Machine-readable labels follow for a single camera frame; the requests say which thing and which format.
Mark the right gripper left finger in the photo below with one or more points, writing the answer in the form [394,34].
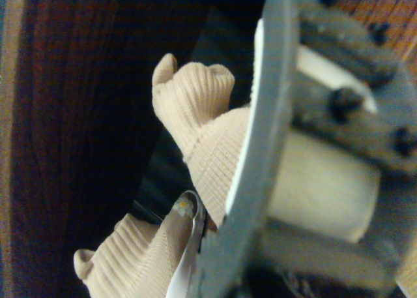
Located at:
[270,115]

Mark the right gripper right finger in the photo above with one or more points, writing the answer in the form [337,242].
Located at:
[339,131]

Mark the beige shoe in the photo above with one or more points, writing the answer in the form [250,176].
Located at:
[202,122]
[130,252]

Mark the brown shoe rack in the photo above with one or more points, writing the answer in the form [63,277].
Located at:
[81,83]

